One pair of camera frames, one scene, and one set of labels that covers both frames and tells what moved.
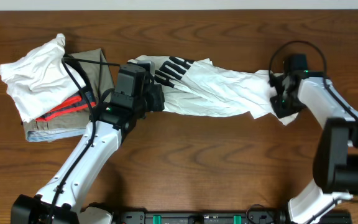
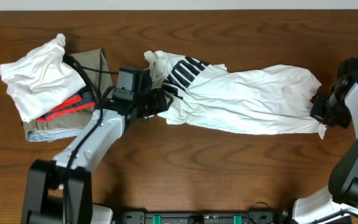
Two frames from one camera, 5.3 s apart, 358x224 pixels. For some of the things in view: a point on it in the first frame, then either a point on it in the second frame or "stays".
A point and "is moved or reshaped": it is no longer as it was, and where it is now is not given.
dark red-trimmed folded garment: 77,103 stays
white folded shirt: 39,81 stays
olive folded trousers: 99,73 stays
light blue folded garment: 47,135 stays
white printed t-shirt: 199,88 is moved or reshaped
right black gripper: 279,111 -> 316,111
